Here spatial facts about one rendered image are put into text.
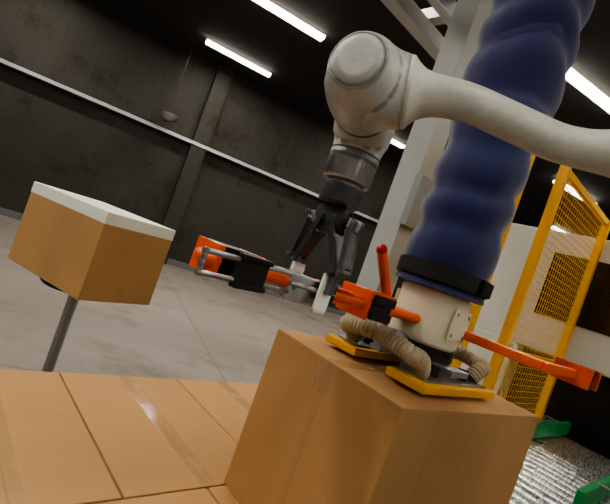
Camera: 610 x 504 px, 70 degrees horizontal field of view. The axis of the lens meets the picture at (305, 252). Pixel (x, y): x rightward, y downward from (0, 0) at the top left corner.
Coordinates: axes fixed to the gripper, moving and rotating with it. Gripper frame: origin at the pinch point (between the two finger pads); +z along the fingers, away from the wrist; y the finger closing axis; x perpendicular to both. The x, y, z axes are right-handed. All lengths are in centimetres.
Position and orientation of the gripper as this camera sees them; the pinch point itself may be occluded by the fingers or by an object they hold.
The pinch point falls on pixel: (306, 291)
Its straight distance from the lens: 79.0
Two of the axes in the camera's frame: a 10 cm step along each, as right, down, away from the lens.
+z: -3.4, 9.4, 0.0
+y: -6.2, -2.2, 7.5
